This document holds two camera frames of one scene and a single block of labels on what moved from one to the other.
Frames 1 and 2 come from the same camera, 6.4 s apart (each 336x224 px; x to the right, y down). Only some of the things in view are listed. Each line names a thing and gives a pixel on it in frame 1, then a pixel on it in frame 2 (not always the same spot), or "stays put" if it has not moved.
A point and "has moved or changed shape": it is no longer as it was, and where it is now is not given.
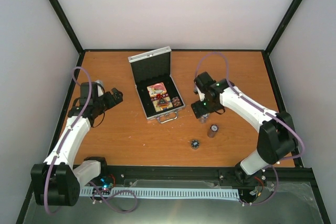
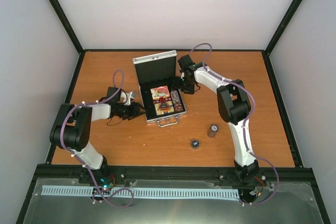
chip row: x=176 y=102 has moved or changed shape
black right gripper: x=199 y=111 -> x=175 y=85
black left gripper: x=113 y=102 -> x=135 y=111
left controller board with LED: x=106 y=182 stays put
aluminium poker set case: x=157 y=92 has moved or changed shape
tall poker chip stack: x=213 y=128 stays put
